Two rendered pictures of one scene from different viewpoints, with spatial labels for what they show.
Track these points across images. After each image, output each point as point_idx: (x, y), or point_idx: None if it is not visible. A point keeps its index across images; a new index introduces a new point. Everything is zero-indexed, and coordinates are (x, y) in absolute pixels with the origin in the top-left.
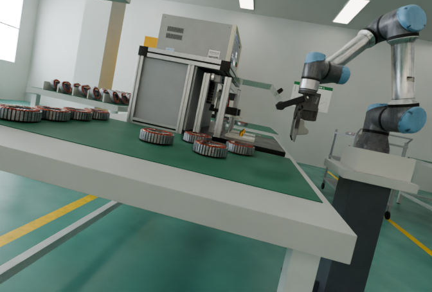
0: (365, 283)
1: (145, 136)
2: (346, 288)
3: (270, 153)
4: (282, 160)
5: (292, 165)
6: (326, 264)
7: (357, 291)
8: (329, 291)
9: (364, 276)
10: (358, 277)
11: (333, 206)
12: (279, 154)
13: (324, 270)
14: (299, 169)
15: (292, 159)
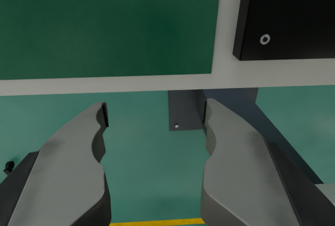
0: (204, 130)
1: None
2: (202, 110)
3: None
4: (98, 36)
5: (30, 69)
6: (220, 98)
7: (202, 120)
8: (201, 92)
9: (205, 133)
10: (205, 126)
11: (277, 141)
12: (238, 33)
13: (217, 94)
14: (0, 87)
15: (218, 82)
